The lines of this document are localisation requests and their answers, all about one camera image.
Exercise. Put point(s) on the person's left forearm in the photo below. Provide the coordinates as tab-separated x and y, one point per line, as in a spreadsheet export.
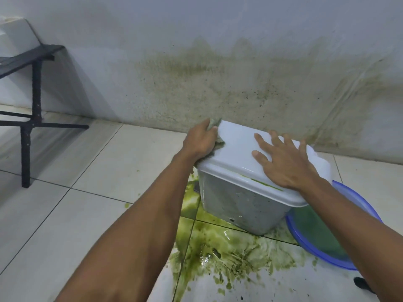
135	239

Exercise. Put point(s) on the blue plastic basin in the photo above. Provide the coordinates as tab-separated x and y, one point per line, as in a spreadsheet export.
315	235

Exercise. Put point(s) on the person's right hand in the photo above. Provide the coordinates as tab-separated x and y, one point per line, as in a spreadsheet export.
289	166

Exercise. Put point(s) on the person's left hand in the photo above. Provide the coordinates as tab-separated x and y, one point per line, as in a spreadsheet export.
200	143

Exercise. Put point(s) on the person's right forearm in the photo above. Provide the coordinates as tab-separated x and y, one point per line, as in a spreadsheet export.
362	235

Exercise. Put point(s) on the green stained cleaning cloth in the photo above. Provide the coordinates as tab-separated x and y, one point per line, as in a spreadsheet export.
216	122

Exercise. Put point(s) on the grey pedal bin white lid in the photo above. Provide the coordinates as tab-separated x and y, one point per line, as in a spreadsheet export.
233	166

